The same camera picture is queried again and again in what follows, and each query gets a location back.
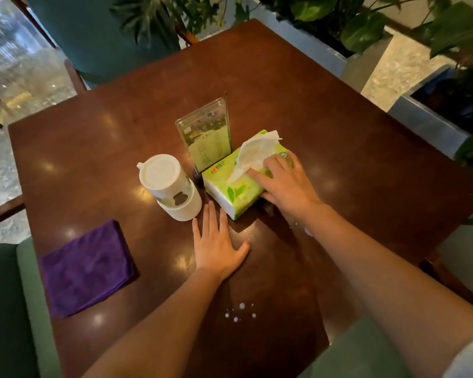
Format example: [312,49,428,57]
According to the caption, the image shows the broad-leaf green plant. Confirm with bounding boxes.
[254,0,408,55]

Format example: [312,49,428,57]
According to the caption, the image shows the person's left forearm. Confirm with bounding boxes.
[82,267,226,378]

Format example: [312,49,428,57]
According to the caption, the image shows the grey rectangular planter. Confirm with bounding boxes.
[388,64,473,160]

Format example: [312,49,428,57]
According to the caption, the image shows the person's left hand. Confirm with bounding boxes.
[192,200,251,281]

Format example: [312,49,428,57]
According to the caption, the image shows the person's right forearm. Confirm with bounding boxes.
[296,202,473,378]

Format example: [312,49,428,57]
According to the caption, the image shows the white lidded cup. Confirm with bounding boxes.
[137,154,202,222]

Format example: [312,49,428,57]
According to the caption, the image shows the white liquid droplets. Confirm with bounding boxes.
[224,302,257,323]

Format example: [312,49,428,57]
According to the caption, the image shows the teal upholstered chair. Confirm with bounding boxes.
[8,0,199,93]

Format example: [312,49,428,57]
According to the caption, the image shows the green tissue pack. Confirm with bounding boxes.
[202,130,294,221]

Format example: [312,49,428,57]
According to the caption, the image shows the purple microfiber cloth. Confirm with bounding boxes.
[39,219,138,319]

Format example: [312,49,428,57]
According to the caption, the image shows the fern-like green plant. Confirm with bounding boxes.
[110,0,250,51]

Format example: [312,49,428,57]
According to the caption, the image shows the white shirt sleeve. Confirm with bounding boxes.
[443,334,473,378]

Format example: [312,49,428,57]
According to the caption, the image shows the white rectangular planter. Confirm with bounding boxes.
[242,0,393,93]

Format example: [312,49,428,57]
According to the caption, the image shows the person's right hand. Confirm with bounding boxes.
[246,150,325,227]

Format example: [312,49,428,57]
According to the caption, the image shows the white tissue sheet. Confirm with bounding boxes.
[227,130,282,183]

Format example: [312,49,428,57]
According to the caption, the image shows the dark green upholstered chair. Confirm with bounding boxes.
[0,195,63,378]

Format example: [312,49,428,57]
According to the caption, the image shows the clear acrylic sign holder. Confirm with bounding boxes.
[175,97,232,176]

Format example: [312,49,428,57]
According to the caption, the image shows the light green upholstered chair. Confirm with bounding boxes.
[297,316,403,378]

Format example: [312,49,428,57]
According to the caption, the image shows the large-leaf green plant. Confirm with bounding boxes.
[409,0,473,240]

